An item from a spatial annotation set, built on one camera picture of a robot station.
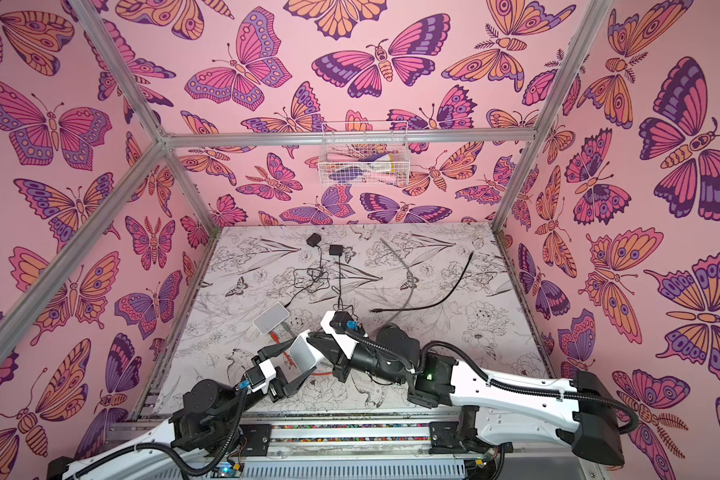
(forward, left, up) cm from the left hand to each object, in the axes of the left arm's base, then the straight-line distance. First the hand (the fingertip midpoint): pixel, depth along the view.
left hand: (302, 350), depth 63 cm
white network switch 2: (-1, 0, 0) cm, 1 cm away
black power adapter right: (+49, -1, -25) cm, 55 cm away
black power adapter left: (+54, +7, -24) cm, 59 cm away
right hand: (+2, -3, +5) cm, 6 cm away
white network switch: (+19, +17, -23) cm, 34 cm away
